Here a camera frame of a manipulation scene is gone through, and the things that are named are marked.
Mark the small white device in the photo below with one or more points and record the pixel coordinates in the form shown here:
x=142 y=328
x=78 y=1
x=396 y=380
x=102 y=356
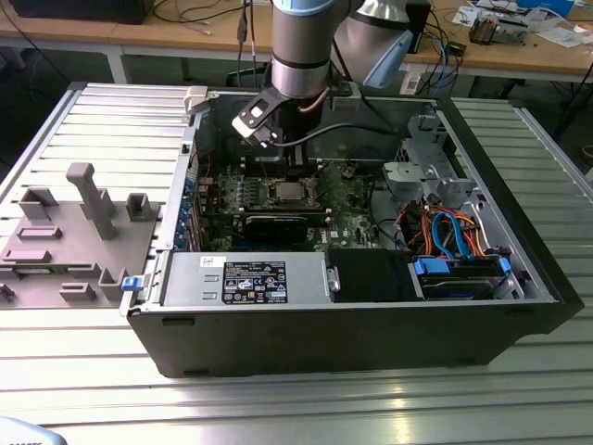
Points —
x=410 y=85

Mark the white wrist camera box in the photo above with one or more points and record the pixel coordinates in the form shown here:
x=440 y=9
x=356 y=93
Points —
x=255 y=113

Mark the blue cardboard box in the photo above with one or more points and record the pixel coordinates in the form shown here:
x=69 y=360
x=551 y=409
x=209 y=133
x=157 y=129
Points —
x=546 y=5

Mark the green motherboard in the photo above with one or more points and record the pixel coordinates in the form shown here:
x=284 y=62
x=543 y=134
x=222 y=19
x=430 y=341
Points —
x=343 y=218

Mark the thin metal locking lever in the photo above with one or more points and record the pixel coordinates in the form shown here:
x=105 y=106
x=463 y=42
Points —
x=265 y=170

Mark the black plastic shroud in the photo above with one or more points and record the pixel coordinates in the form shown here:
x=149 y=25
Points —
x=366 y=275

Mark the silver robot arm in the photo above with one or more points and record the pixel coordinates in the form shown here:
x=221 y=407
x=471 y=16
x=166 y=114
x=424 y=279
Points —
x=299 y=55

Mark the silver coin battery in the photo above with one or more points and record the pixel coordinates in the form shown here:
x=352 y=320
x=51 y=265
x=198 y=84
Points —
x=347 y=172

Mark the large black box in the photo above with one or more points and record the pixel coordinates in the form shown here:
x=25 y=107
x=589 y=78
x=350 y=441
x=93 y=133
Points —
x=79 y=11

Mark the blue case latch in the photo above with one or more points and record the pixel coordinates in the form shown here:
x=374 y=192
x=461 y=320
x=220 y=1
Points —
x=131 y=283

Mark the black graphics card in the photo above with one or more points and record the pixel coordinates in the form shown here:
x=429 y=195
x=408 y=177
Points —
x=278 y=232

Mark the silver metal drive cage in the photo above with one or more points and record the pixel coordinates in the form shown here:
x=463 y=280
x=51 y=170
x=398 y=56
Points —
x=407 y=178

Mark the small black box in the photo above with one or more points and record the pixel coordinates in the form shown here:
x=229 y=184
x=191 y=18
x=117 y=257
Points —
x=456 y=48

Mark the grey parts rack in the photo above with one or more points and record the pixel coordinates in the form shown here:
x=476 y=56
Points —
x=69 y=232

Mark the copper CPU cooler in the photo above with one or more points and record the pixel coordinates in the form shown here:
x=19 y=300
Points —
x=484 y=30

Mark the hard disk in blue carrier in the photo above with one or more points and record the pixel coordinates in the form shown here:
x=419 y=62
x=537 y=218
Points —
x=433 y=268

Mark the pale blue teach pendant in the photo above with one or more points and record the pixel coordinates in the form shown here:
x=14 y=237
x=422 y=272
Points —
x=394 y=55

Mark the grey power supply unit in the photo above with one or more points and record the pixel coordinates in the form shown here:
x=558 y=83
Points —
x=194 y=278

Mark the grey plastic case latch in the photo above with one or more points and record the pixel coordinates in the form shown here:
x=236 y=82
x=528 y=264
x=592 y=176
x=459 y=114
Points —
x=195 y=99

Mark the black PC case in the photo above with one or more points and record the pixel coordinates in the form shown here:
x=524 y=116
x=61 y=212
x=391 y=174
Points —
x=324 y=343

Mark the CPU socket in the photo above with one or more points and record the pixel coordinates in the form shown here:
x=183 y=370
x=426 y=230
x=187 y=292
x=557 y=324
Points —
x=269 y=192

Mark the white rounded device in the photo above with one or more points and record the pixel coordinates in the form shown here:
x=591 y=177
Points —
x=23 y=433

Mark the white paper sheet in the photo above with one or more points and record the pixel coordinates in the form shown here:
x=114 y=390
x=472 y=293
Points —
x=465 y=16
x=563 y=36

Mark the grey metal box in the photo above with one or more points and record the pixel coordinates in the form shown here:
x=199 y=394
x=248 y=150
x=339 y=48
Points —
x=512 y=32

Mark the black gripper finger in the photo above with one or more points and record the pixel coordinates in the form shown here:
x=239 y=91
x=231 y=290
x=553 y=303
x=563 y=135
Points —
x=296 y=172

